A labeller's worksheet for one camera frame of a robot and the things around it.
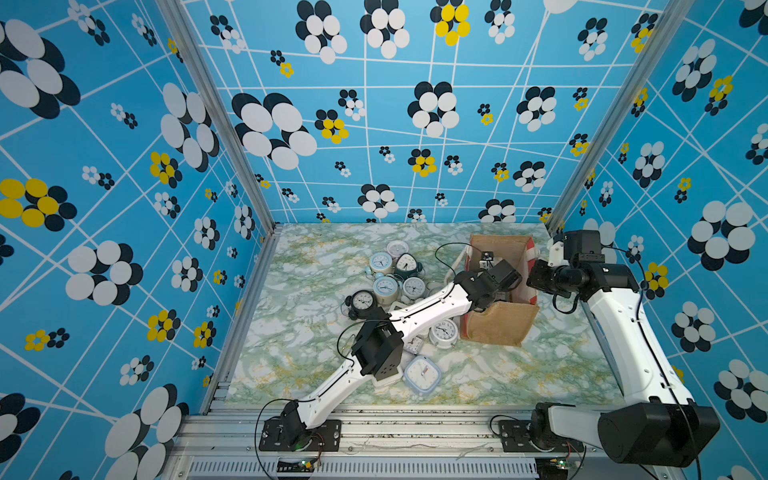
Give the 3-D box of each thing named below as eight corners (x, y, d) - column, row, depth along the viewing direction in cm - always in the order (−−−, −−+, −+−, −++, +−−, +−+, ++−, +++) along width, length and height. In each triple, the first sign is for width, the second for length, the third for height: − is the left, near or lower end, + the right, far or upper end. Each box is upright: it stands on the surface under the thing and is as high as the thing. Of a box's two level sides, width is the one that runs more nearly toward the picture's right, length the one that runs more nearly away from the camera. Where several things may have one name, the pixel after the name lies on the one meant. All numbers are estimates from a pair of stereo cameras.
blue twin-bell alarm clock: (365, 275, 106) (364, 269, 103) (375, 256, 112) (375, 249, 109) (388, 283, 104) (388, 277, 101) (398, 263, 110) (398, 256, 107)
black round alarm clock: (354, 323, 95) (353, 318, 92) (341, 306, 99) (339, 300, 96) (379, 306, 98) (379, 300, 96) (366, 290, 102) (365, 284, 100)
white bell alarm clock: (403, 298, 99) (403, 293, 97) (403, 282, 103) (403, 277, 101) (425, 298, 99) (426, 293, 97) (424, 282, 103) (424, 277, 101)
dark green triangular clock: (389, 270, 108) (389, 263, 105) (405, 257, 112) (405, 250, 108) (406, 284, 104) (407, 277, 101) (422, 270, 108) (423, 263, 105)
